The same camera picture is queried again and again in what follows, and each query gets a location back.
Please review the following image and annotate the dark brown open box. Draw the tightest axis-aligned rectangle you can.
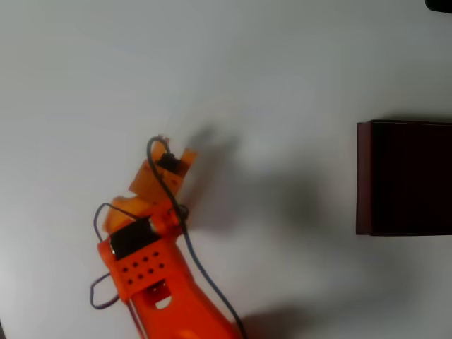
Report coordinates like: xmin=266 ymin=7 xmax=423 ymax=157
xmin=355 ymin=119 xmax=452 ymax=237

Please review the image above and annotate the black object at table edge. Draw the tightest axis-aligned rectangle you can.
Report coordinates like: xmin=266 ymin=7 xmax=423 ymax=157
xmin=424 ymin=0 xmax=452 ymax=15

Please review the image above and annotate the dark looped servo cable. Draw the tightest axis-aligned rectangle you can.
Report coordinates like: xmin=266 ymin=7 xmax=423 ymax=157
xmin=93 ymin=202 xmax=153 ymax=244

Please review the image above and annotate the light orange forked camera mount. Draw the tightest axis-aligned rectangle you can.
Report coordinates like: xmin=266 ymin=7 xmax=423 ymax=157
xmin=126 ymin=133 xmax=198 ymax=205

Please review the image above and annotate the small black camera module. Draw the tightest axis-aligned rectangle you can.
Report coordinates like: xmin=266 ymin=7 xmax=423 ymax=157
xmin=157 ymin=151 xmax=179 ymax=172

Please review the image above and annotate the black camera cable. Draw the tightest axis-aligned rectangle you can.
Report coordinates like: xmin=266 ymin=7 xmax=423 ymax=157
xmin=146 ymin=136 xmax=249 ymax=339

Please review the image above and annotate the purple looped servo cable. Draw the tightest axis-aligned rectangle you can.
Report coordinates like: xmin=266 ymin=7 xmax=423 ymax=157
xmin=89 ymin=273 xmax=121 ymax=311

